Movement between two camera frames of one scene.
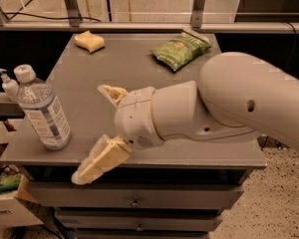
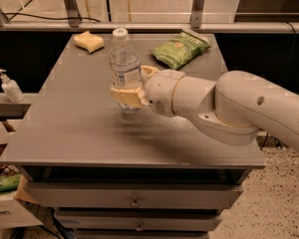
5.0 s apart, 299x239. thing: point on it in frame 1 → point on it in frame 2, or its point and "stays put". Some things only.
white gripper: [137, 119] → [159, 91]
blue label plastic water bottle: [41, 109] → [125, 67]
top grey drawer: [136, 194] stays put
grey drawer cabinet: [170, 190] stays put
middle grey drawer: [141, 220] stays put
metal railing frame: [198, 24] stays put
